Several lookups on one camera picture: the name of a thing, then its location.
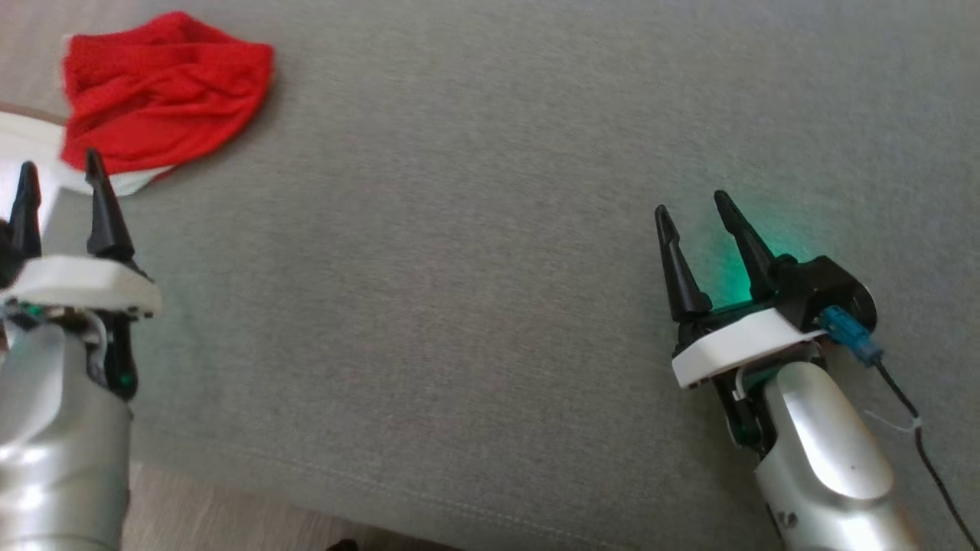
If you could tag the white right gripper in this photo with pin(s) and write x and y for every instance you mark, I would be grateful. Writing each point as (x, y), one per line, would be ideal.
(735, 344)

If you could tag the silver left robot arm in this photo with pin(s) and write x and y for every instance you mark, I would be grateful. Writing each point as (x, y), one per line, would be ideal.
(53, 459)

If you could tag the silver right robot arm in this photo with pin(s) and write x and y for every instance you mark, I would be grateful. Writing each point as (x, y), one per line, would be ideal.
(827, 467)

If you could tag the red shorts white waistband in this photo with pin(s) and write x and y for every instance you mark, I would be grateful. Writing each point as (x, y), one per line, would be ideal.
(168, 99)

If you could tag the grey fabric sofa cushion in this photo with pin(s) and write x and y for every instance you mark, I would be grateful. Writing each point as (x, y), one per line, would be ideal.
(459, 268)

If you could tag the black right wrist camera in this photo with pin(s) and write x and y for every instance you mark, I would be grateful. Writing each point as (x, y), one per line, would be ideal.
(819, 283)

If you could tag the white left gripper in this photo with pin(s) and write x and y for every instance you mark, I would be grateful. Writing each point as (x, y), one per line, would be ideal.
(76, 283)

